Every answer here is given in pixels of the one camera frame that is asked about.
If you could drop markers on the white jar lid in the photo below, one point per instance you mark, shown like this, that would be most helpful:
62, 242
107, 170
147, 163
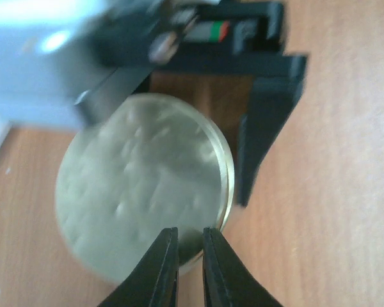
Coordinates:
156, 163

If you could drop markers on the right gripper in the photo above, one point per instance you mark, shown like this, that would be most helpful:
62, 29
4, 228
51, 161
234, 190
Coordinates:
231, 37

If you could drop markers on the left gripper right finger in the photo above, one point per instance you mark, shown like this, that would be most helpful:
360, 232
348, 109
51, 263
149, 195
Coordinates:
227, 282

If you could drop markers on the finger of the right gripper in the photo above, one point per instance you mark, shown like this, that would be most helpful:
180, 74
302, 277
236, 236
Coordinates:
277, 88

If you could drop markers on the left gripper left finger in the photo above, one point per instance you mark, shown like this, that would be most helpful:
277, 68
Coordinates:
154, 281

